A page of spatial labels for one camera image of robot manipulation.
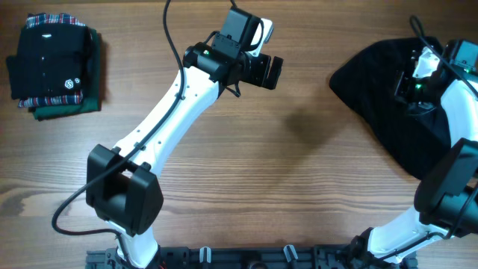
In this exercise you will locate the black knit skirt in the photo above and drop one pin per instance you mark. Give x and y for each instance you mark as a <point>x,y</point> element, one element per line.
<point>365,84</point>

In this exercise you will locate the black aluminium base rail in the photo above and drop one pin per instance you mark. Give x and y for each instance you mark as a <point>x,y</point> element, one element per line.
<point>316,257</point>

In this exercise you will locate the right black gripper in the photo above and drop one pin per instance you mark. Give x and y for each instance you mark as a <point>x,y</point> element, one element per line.
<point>400,87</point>

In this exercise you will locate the plaid folded shirt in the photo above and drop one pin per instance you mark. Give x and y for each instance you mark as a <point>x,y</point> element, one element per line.
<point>48,18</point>

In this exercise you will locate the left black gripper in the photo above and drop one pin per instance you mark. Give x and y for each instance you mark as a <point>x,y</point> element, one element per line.
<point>262,62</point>

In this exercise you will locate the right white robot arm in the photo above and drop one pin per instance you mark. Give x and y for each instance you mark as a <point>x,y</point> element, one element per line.
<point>420,100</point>

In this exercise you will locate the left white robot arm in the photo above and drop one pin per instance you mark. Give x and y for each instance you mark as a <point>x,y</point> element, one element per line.
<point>122,183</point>

